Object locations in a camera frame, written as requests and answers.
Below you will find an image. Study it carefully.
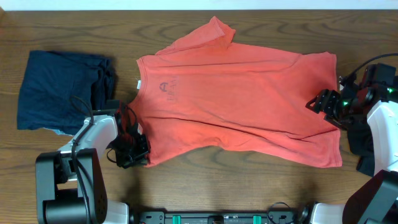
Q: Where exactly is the coral red t-shirt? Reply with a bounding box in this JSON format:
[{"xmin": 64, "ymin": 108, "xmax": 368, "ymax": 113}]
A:
[{"xmin": 130, "ymin": 17, "xmax": 343, "ymax": 168}]

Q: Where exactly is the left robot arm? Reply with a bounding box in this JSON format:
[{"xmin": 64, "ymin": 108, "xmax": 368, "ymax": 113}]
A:
[{"xmin": 35, "ymin": 100, "xmax": 150, "ymax": 224}]

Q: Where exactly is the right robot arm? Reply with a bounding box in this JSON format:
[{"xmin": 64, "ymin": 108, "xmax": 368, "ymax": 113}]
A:
[{"xmin": 299, "ymin": 62, "xmax": 397, "ymax": 223}]

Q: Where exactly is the black garment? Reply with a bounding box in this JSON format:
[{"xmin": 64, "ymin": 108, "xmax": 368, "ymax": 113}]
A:
[{"xmin": 347, "ymin": 123, "xmax": 375, "ymax": 177}]

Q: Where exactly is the folded navy blue garment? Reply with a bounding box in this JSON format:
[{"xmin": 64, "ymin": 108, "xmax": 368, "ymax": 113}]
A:
[{"xmin": 17, "ymin": 50, "xmax": 115, "ymax": 135}]

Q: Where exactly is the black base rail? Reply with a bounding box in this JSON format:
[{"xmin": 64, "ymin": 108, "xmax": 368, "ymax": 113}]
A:
[{"xmin": 135, "ymin": 209, "xmax": 310, "ymax": 224}]

